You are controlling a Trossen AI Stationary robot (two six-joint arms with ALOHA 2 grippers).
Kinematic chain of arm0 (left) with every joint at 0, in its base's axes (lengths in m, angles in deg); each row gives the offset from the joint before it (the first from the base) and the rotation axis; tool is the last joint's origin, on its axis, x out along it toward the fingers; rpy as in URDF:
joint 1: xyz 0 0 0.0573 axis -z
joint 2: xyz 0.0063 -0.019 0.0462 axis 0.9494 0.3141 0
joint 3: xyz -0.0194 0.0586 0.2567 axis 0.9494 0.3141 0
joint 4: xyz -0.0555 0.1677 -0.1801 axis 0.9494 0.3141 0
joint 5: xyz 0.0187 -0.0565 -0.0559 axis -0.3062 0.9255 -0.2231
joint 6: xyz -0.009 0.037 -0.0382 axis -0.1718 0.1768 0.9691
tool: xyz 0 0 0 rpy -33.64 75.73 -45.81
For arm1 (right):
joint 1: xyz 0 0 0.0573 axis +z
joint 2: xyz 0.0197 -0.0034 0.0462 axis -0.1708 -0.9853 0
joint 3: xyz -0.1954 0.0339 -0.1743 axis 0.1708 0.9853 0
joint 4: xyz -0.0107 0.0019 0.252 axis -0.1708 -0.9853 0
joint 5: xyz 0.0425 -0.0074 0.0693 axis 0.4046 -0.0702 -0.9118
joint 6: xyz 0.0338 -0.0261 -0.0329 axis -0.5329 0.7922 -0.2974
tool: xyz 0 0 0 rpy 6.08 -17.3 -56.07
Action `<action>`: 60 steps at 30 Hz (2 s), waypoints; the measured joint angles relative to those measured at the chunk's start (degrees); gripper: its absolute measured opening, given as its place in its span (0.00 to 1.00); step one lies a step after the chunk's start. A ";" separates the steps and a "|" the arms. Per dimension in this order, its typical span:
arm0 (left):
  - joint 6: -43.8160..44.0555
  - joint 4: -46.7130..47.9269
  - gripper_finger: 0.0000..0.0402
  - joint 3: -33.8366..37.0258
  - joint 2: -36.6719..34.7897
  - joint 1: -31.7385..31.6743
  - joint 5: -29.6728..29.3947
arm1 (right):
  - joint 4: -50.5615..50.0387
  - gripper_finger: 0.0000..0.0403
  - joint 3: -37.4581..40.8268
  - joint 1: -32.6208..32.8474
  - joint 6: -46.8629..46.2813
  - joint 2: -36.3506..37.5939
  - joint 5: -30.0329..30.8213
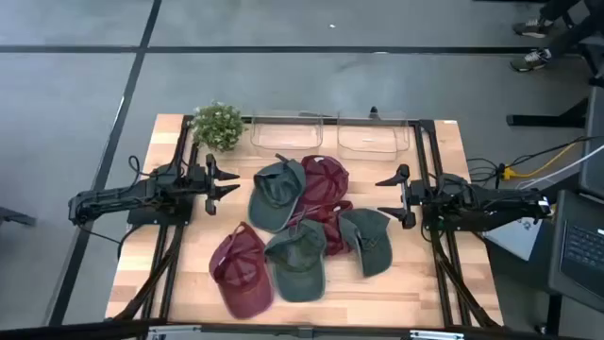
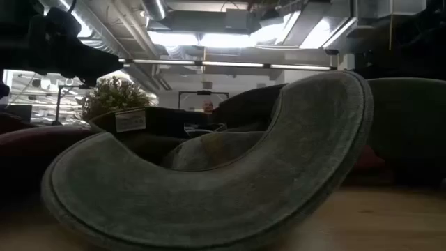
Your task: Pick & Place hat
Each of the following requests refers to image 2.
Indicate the long ceiling light bar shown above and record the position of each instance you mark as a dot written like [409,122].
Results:
[230,64]

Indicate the light grey baseball cap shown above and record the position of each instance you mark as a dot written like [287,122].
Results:
[209,209]

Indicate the green potted plant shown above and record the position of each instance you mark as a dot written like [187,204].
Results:
[115,97]

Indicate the grey ceiling equipment box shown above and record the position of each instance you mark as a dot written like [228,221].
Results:
[242,21]

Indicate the black metal stand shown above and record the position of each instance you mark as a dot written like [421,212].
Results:
[60,104]

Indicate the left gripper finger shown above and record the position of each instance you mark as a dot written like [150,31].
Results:
[101,61]

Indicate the small grey wall panel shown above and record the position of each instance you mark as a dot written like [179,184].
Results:
[261,85]

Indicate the corrugated silver air duct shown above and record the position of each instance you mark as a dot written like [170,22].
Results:
[104,38]

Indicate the black rectangular frame stand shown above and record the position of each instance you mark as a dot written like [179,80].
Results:
[188,92]

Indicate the smooth silver air duct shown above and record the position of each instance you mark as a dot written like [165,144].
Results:
[153,8]

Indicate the dark grey-green baseball cap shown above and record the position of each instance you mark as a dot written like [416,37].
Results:
[411,122]

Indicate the black computer monitor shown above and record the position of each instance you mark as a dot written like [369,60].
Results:
[15,112]

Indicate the maroon baseball cap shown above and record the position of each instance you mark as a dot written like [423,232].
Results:
[367,160]
[35,157]

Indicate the person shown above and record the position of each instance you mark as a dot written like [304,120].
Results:
[208,105]

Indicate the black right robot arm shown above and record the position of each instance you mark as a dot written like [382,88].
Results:
[435,59]

